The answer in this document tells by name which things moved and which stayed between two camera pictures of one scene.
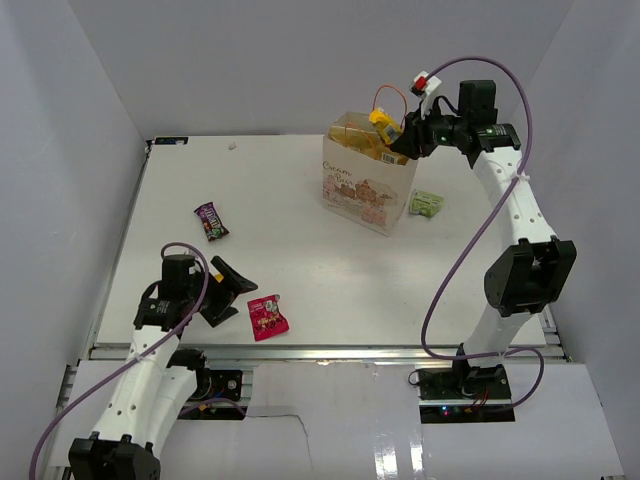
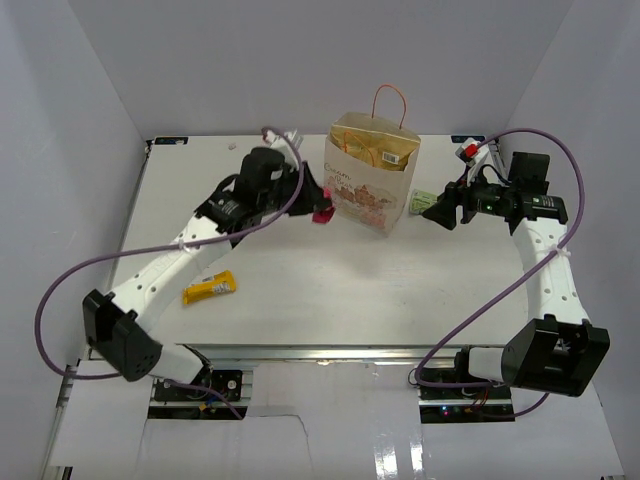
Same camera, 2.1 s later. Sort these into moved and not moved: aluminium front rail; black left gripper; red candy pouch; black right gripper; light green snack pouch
Moved: black left gripper; red candy pouch; black right gripper
Not moved: light green snack pouch; aluminium front rail
